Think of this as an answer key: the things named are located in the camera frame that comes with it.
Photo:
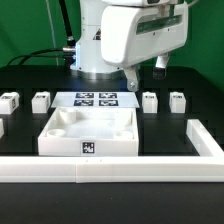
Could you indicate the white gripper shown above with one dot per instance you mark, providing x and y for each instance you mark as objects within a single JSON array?
[{"x": 131, "y": 35}]

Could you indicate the white square tabletop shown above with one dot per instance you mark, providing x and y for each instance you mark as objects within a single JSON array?
[{"x": 90, "y": 131}]

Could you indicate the white marker plate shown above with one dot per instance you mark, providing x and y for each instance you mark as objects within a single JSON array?
[{"x": 95, "y": 99}]

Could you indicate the white L-shaped fence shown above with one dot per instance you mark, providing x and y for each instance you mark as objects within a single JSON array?
[{"x": 206, "y": 166}]

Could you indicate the white block left edge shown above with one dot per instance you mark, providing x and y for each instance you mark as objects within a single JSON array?
[{"x": 1, "y": 128}]

